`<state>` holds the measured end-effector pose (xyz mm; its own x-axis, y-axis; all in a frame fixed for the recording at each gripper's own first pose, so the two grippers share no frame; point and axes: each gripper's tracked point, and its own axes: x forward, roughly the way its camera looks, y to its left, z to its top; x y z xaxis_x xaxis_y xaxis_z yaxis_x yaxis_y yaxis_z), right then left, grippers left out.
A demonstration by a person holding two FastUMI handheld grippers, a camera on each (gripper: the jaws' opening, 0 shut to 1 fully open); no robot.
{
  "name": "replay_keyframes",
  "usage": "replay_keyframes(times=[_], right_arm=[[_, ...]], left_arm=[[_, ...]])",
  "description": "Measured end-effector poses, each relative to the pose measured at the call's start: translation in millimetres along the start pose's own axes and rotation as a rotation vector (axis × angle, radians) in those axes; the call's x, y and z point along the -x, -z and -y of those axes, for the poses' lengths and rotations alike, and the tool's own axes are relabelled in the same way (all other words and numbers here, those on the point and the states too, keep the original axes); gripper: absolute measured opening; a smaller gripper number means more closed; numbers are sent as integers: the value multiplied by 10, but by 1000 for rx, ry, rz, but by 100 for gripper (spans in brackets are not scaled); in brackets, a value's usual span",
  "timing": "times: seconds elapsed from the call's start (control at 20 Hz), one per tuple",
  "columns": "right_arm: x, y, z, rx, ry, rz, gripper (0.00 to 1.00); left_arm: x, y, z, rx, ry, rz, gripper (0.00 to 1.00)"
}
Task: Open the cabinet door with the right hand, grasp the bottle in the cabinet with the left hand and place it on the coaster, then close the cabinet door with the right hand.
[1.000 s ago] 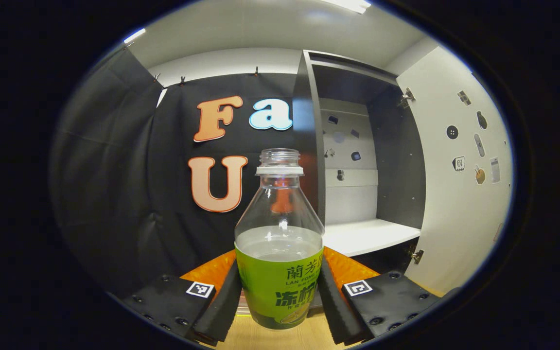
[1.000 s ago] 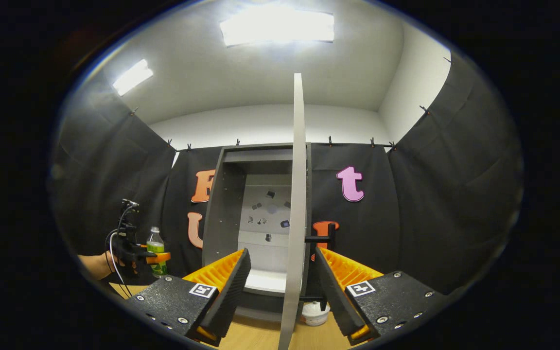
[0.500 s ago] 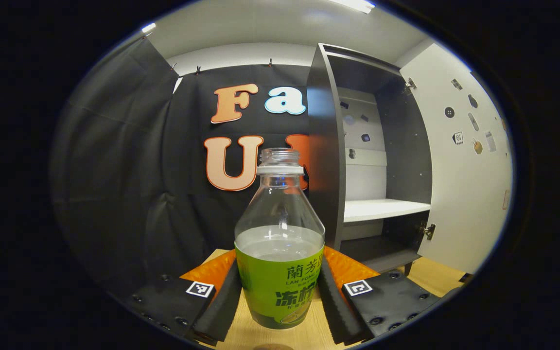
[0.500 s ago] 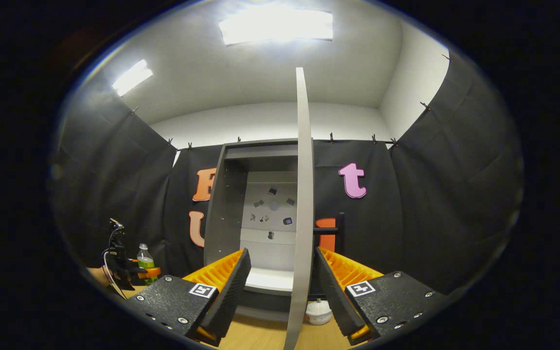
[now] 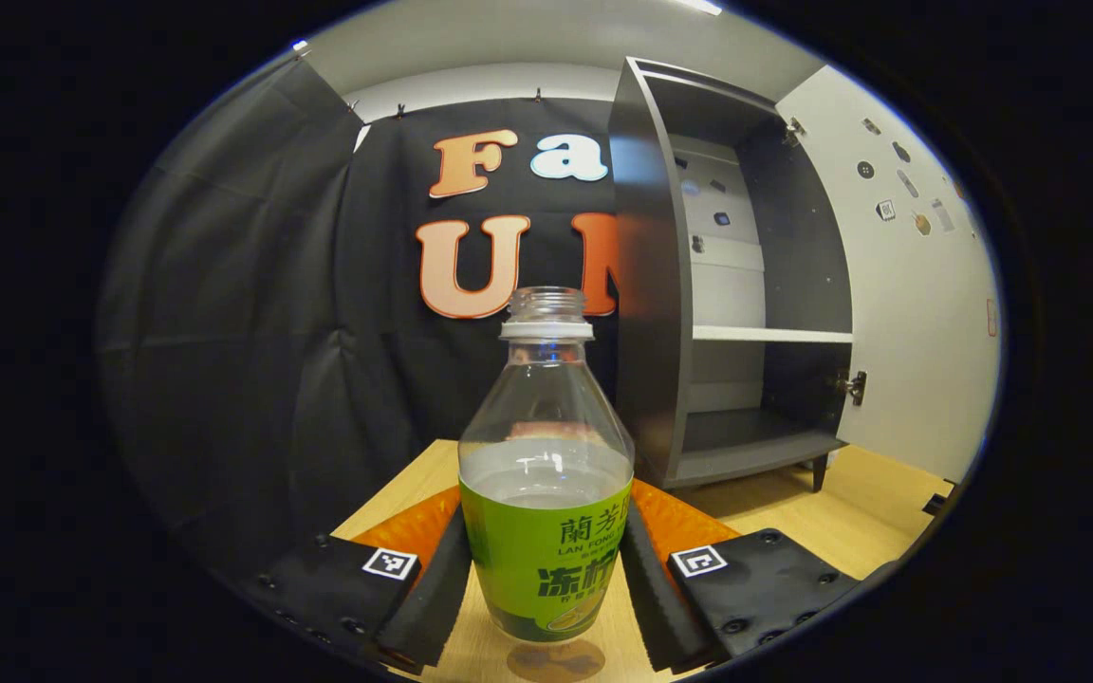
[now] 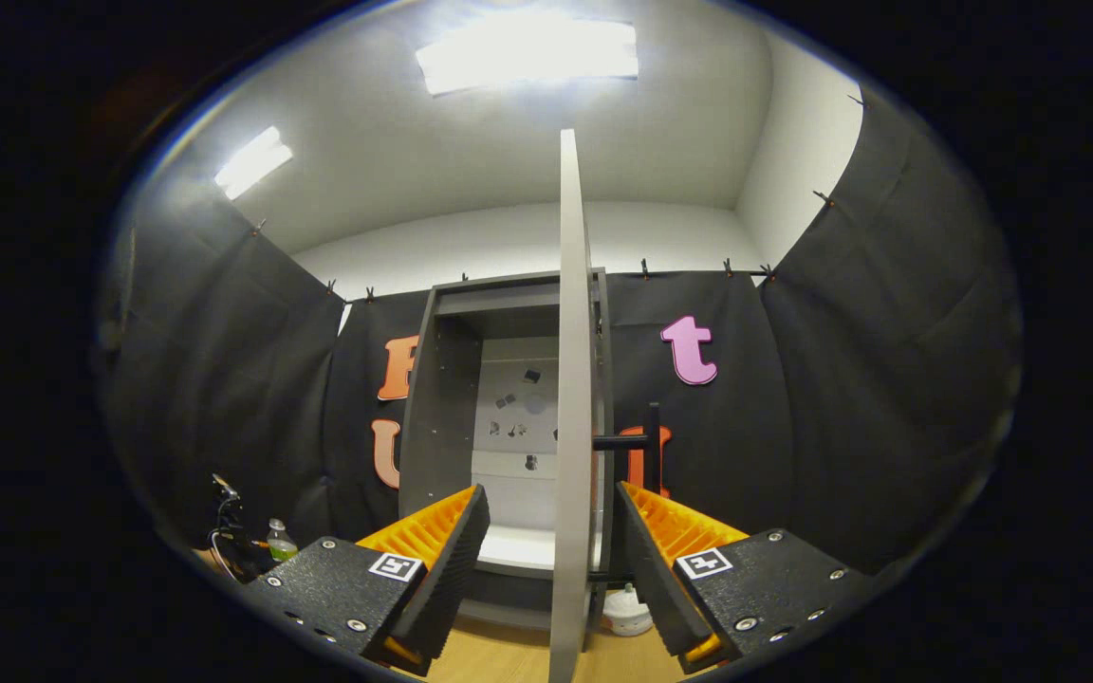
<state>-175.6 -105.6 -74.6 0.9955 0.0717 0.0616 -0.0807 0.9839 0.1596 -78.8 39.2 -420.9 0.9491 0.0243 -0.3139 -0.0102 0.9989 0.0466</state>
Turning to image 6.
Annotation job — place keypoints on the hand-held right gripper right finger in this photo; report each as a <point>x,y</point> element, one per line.
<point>660,588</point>

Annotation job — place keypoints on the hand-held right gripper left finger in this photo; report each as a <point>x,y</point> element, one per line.
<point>447,588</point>

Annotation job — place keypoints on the clear bottle green label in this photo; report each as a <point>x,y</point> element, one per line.
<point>282,548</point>

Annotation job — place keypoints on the grey cabinet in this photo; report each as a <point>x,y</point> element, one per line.
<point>437,427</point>

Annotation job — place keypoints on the beige cabinet door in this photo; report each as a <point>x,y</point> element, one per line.
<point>573,379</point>

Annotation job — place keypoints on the white cabinet shelf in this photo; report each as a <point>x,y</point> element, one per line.
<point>518,548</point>

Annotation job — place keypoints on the white round container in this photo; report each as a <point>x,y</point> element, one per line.
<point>627,615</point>

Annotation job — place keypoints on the black backdrop cloth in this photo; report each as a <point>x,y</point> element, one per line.
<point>869,379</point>

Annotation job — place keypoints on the row of black cloth clips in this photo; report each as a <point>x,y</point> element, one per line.
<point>644,269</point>

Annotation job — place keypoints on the ceiling fluorescent light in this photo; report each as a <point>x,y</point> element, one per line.
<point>527,52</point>
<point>252,163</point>

